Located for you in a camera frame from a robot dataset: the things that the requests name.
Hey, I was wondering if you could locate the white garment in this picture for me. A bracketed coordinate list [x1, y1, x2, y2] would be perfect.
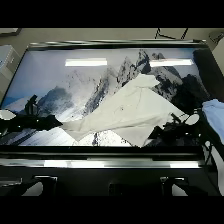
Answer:
[60, 73, 186, 148]

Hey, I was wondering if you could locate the silver frame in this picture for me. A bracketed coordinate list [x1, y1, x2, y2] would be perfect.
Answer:
[0, 39, 224, 197]

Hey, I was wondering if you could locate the light blue garment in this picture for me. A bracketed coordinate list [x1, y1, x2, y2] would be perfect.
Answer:
[201, 98, 224, 136]

